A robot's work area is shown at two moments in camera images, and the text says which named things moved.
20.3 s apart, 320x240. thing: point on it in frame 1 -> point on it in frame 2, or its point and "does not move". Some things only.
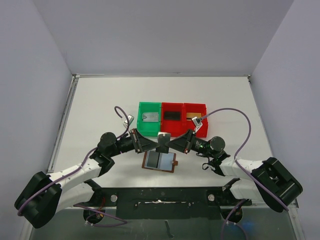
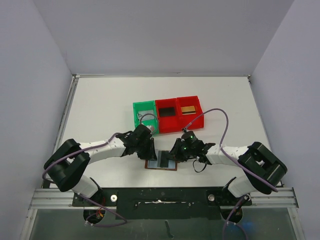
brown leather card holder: (158, 161) does not move
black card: (172, 115) -> (167, 111)
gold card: (192, 115) -> (188, 110)
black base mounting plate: (155, 203) does not move
